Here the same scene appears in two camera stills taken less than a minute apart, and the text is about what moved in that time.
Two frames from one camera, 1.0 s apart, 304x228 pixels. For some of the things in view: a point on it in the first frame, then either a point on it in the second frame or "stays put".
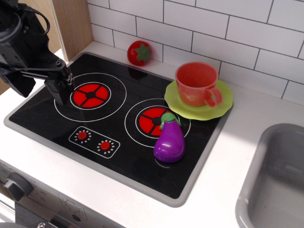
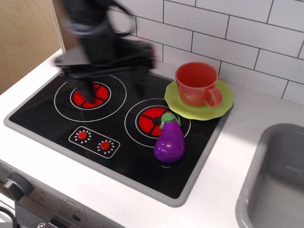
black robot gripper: x=29 y=53 -> x=105 y=52
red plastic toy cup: x=195 y=81 stays put
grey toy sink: x=273 y=195 stays put
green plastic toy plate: x=204 y=112 stays put
